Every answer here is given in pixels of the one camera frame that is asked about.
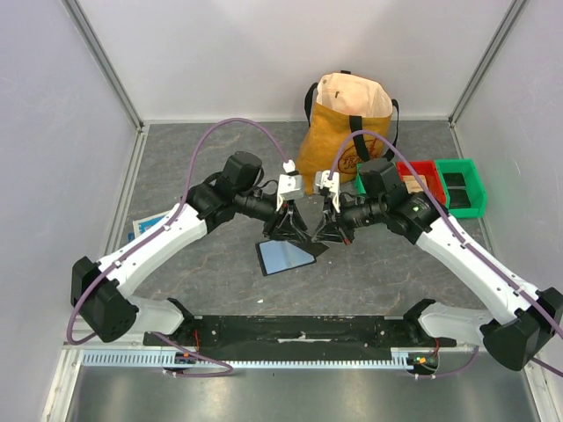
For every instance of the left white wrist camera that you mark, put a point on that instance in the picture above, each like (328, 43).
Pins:
(290, 184)

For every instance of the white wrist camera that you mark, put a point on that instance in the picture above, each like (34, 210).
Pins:
(327, 184)
(290, 184)

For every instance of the left green plastic bin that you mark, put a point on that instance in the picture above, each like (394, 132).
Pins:
(359, 186)

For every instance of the gold cards stack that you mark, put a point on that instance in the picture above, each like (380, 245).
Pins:
(413, 185)

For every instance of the red plastic bin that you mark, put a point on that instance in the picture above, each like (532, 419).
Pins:
(434, 180)

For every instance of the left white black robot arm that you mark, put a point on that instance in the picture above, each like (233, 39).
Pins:
(102, 291)

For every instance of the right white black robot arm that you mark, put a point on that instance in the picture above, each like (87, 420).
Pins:
(519, 319)

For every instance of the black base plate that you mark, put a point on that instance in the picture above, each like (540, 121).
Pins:
(215, 332)

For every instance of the green plastic bin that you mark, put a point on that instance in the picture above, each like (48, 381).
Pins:
(359, 186)
(474, 186)

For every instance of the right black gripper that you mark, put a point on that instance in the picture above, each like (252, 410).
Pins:
(332, 218)

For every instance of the yellow tote bag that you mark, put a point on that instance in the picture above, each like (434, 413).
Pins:
(336, 107)

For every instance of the blue white card box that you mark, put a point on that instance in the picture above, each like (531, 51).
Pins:
(150, 227)

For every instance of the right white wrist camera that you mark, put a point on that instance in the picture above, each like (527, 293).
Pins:
(327, 184)

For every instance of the black cards stack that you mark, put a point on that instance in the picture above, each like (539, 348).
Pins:
(456, 187)

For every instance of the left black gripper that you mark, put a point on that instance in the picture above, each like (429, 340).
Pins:
(289, 224)

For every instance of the right green plastic bin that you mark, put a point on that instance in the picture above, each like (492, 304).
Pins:
(474, 186)

